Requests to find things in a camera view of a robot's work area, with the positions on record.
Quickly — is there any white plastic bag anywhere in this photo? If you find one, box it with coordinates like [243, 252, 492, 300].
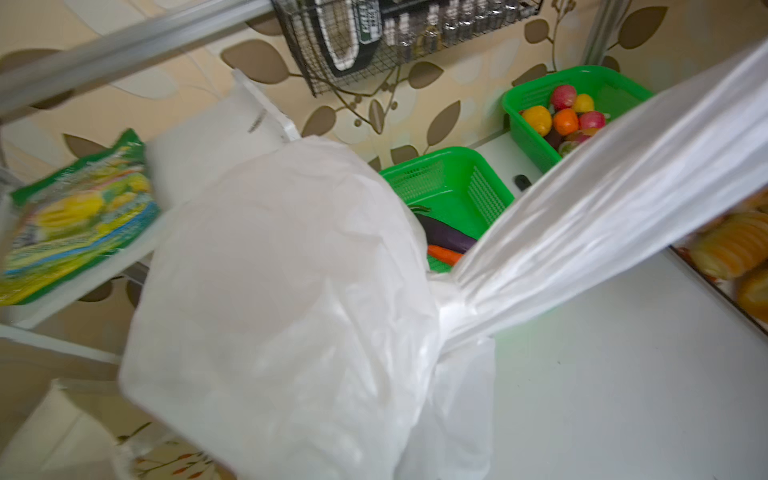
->
[119, 44, 767, 479]

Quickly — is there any cream floral tote bag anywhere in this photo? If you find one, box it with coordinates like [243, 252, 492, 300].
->
[1, 379, 235, 479]

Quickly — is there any purple eggplant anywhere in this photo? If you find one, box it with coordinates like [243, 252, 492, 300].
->
[416, 214, 477, 254]

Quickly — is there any orange carrot lower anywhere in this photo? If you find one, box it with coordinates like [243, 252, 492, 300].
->
[427, 245, 463, 267]

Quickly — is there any green vegetable basket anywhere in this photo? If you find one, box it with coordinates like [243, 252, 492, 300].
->
[381, 147, 514, 273]

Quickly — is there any white shelf rack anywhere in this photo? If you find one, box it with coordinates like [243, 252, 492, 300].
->
[0, 68, 301, 367]

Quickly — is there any yellow lemon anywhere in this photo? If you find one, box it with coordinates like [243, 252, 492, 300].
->
[521, 105, 553, 137]

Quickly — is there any orange fruit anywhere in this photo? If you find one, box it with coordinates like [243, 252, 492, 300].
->
[552, 108, 580, 137]

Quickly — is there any green fruit basket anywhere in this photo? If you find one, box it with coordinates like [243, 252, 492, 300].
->
[501, 66, 652, 173]

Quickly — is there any yellow green apple tea bag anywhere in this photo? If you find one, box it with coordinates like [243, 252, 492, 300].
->
[1, 129, 160, 306]

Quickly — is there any bread tray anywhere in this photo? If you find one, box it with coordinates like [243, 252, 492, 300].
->
[671, 189, 767, 332]

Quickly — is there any black wire basket back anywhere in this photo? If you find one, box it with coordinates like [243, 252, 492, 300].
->
[272, 0, 542, 96]

